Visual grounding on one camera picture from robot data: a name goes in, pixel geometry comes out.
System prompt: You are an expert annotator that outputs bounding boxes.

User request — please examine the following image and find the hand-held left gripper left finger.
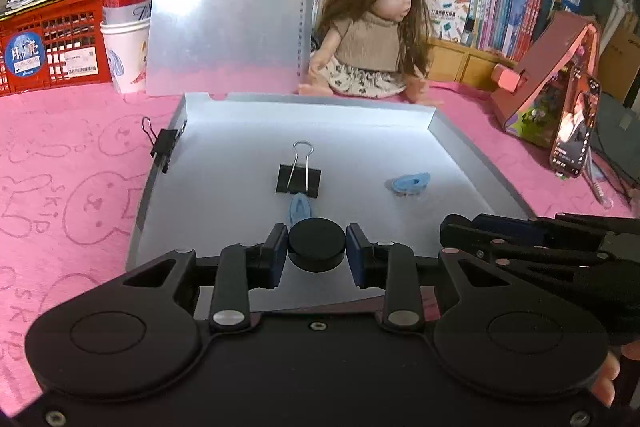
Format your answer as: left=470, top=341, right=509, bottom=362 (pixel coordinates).
left=122, top=223, right=290, bottom=333

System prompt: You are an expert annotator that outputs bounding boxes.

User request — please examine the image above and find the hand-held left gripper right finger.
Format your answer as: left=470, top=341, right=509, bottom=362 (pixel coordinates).
left=346, top=222, right=506, bottom=333

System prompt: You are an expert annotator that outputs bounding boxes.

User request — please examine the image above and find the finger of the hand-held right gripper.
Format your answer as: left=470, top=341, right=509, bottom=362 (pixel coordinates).
left=440, top=213, right=547, bottom=254
left=477, top=246, right=602, bottom=279

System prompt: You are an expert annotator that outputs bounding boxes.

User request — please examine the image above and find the black round disc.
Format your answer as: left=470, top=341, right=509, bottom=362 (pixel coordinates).
left=286, top=217, right=348, bottom=273

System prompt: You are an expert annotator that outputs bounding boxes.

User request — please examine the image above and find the small blue hair clip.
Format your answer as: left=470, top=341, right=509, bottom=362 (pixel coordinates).
left=287, top=193, right=313, bottom=228

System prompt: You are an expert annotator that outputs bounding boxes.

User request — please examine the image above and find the large black binder clip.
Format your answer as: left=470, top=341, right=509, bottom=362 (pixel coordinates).
left=275, top=141, right=322, bottom=200

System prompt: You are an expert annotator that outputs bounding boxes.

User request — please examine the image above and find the large blue hair clip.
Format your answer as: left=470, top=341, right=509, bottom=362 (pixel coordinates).
left=385, top=172, right=432, bottom=198

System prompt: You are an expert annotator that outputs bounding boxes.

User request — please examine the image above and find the grey cardboard box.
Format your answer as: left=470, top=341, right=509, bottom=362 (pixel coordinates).
left=125, top=92, right=538, bottom=322

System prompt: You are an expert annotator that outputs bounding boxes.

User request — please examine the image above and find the person's right hand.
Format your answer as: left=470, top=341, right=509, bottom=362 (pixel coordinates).
left=590, top=341, right=640, bottom=408

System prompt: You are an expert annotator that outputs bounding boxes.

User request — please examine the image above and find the smartphone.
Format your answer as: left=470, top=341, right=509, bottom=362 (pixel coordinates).
left=550, top=67, right=603, bottom=180

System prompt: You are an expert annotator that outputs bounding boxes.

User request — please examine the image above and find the black bag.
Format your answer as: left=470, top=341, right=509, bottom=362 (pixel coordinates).
left=592, top=92, right=640, bottom=198

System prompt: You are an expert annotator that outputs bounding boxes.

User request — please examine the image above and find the small black binder clip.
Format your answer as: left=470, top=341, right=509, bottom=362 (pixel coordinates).
left=141, top=116, right=188, bottom=174

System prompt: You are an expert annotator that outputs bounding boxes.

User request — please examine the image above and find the wooden drawer unit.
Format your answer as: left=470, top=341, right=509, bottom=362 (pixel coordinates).
left=425, top=38, right=516, bottom=88

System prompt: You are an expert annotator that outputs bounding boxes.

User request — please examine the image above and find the pink house-shaped stand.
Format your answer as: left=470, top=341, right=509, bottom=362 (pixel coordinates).
left=490, top=10, right=601, bottom=152

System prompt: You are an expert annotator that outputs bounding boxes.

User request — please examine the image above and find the long-haired doll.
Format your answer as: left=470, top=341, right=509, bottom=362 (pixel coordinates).
left=298, top=0, right=446, bottom=105

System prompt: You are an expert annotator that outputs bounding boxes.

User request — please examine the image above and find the white printed box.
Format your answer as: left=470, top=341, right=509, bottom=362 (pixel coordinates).
left=422, top=0, right=471, bottom=45

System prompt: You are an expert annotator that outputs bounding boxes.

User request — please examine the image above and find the translucent plastic clipboard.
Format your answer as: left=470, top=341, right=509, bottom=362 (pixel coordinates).
left=145, top=0, right=321, bottom=98

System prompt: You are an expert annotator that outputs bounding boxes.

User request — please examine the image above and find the pink printed towel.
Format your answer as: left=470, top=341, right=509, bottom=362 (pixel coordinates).
left=0, top=79, right=640, bottom=408

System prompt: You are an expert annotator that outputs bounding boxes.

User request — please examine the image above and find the white plastic pipe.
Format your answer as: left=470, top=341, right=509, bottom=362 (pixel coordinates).
left=597, top=0, right=636, bottom=58

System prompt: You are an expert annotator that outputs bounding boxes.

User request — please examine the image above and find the white paper cup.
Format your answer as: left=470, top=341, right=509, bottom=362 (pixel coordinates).
left=100, top=17, right=151, bottom=95

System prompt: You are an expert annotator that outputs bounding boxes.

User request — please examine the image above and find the red basket with blue sticker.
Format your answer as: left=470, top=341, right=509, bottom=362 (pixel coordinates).
left=0, top=0, right=113, bottom=98

